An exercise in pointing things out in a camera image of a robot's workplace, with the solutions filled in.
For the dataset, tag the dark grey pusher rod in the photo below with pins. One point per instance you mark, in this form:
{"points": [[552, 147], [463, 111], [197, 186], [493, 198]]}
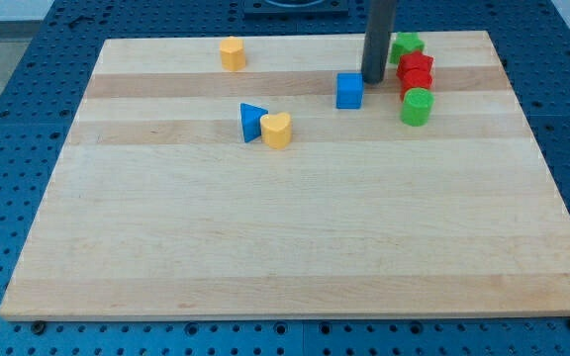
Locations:
{"points": [[380, 25]]}

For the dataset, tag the blue cube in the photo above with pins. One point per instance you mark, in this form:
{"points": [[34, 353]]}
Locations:
{"points": [[349, 91]]}

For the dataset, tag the blue triangle block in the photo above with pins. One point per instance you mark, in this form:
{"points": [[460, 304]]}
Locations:
{"points": [[250, 121]]}

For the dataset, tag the green star block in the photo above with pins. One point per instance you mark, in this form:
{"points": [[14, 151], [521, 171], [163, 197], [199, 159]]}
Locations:
{"points": [[405, 43]]}

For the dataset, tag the red star block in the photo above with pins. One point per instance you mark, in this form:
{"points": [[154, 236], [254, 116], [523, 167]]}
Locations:
{"points": [[415, 60]]}

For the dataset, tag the red cylinder block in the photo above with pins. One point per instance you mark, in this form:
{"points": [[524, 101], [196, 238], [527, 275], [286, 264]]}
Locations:
{"points": [[415, 78]]}

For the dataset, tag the green cylinder block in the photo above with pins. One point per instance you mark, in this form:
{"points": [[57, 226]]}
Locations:
{"points": [[416, 107]]}

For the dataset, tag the yellow pentagon block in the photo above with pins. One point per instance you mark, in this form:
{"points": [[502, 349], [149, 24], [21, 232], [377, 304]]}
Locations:
{"points": [[232, 54]]}

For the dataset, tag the yellow heart block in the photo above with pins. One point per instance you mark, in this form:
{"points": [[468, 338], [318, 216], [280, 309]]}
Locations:
{"points": [[276, 129]]}

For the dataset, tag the wooden board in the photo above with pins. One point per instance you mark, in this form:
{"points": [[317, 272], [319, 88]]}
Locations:
{"points": [[157, 209]]}

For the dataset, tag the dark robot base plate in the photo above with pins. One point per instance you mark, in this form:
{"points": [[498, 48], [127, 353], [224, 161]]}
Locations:
{"points": [[264, 8]]}

